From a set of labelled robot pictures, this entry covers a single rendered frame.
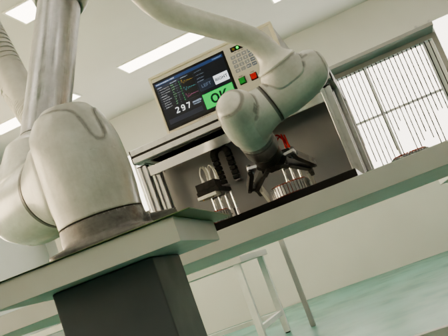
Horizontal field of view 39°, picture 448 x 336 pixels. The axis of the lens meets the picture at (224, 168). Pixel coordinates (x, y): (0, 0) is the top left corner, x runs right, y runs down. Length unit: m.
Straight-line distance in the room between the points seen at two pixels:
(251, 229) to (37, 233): 0.53
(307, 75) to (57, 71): 0.56
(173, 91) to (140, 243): 1.14
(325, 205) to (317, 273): 6.78
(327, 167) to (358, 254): 6.20
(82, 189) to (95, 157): 0.06
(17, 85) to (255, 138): 1.86
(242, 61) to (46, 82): 0.77
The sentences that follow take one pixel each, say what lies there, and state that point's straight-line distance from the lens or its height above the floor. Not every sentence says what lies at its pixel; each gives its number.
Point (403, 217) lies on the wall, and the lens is 8.14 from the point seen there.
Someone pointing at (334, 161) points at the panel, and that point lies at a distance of 2.00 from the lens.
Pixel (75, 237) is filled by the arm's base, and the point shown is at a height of 0.78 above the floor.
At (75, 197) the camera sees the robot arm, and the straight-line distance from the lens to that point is 1.07.
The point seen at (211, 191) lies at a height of 0.89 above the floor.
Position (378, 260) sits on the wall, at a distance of 8.17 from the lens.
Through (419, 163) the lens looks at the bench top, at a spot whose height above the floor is 0.72.
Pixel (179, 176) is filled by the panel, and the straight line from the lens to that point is 2.12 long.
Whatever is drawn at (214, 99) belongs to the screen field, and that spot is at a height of 1.16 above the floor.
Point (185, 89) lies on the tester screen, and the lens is 2.02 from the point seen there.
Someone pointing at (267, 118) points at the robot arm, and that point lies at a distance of 1.47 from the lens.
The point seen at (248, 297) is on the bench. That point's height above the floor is 0.43.
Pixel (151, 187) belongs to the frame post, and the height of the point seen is 0.98.
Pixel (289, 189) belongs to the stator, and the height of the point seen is 0.80.
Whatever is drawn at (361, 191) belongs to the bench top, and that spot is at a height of 0.71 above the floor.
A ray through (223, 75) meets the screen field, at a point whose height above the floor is 1.22.
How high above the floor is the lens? 0.64
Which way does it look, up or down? 9 degrees up
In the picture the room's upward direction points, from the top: 20 degrees counter-clockwise
